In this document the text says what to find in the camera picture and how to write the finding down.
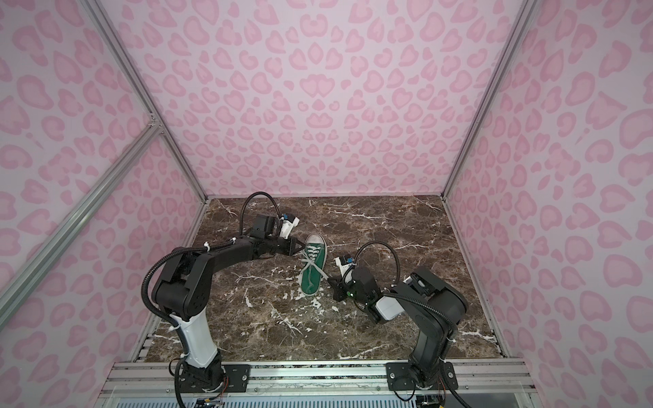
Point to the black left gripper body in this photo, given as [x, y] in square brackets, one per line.
[276, 245]

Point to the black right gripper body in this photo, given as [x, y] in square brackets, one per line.
[349, 291]

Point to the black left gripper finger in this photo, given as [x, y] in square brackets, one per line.
[295, 244]
[293, 251]

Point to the white shoelace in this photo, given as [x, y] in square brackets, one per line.
[309, 262]

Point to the green canvas sneaker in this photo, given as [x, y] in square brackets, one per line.
[311, 278]

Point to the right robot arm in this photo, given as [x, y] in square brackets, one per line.
[434, 306]

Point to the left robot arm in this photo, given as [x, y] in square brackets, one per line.
[177, 289]

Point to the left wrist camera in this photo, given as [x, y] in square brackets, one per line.
[270, 226]

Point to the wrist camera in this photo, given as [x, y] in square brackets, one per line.
[344, 263]
[270, 226]

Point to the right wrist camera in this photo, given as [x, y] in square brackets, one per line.
[344, 263]

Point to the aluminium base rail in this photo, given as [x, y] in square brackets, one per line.
[370, 383]

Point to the aluminium corner post left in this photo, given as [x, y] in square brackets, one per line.
[111, 38]

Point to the aluminium corner post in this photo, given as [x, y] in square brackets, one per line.
[528, 11]
[111, 38]

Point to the aluminium diagonal frame bar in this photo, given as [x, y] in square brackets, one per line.
[35, 269]

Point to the aluminium corner post right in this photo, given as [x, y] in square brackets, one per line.
[528, 11]

